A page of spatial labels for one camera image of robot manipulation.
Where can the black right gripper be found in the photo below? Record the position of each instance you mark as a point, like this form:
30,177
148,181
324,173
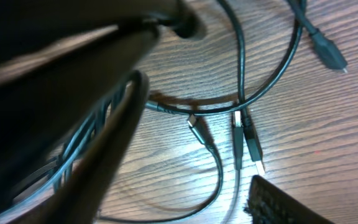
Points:
68,76

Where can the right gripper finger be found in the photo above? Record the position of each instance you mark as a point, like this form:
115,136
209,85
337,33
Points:
268,204

